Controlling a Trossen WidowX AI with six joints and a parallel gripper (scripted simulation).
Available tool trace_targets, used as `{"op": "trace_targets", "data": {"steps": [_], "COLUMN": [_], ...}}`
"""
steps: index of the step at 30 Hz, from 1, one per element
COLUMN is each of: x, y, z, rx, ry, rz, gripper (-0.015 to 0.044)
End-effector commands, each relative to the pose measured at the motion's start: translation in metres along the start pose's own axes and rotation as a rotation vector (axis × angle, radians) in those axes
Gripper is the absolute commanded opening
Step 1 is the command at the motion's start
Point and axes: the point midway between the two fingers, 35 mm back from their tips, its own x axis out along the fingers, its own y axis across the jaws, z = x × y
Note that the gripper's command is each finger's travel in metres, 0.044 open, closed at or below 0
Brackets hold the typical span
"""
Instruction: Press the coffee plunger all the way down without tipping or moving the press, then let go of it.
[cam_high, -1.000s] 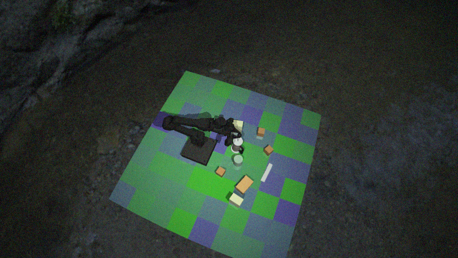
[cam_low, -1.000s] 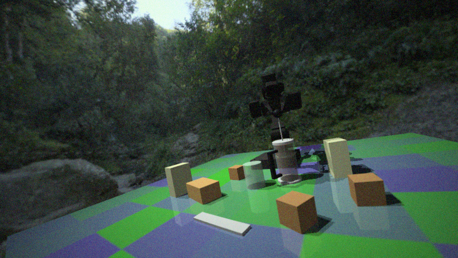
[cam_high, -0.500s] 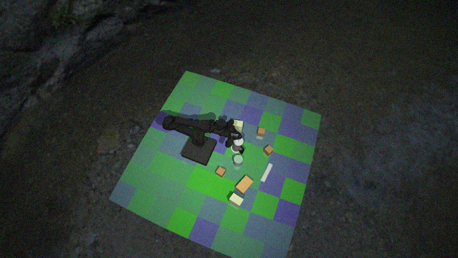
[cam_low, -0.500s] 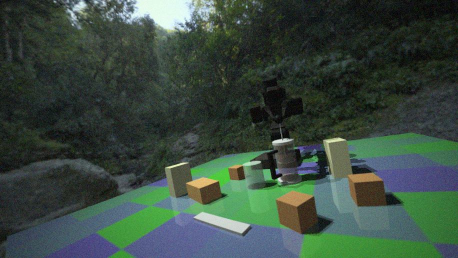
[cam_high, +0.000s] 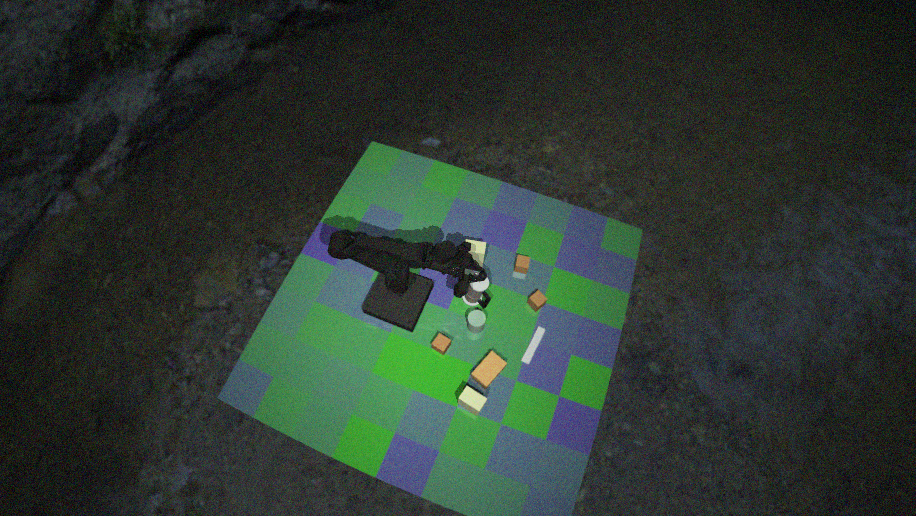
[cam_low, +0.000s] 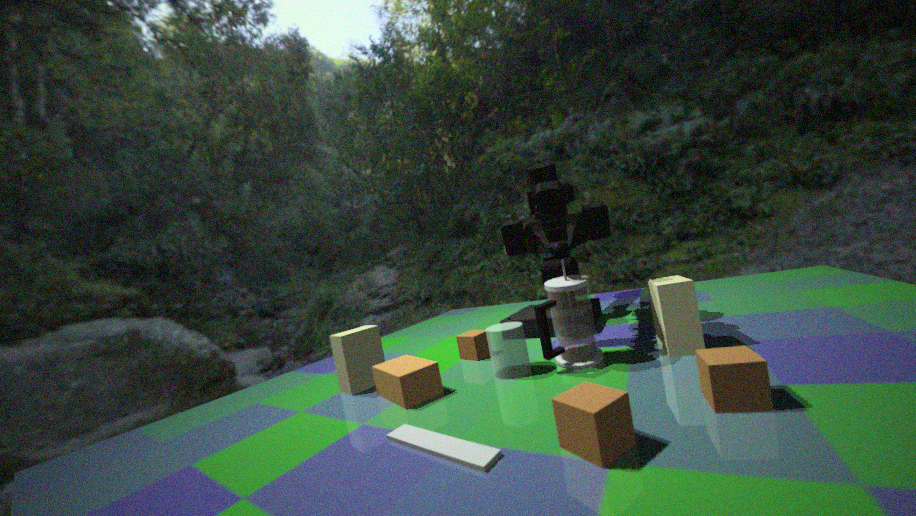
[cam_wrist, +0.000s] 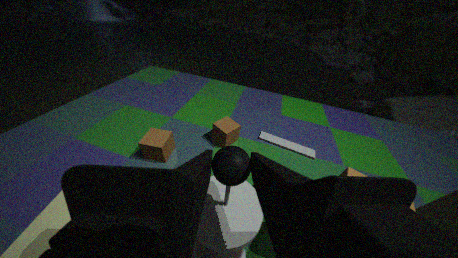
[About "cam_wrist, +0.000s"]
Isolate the glass french press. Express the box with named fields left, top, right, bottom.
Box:
left=191, top=146, right=264, bottom=258

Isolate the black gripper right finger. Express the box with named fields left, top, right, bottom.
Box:
left=250, top=152, right=417, bottom=258

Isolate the white flat bar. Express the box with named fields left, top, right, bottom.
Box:
left=259, top=131, right=315, bottom=160

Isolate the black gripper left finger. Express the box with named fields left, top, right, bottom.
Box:
left=61, top=150, right=213, bottom=258

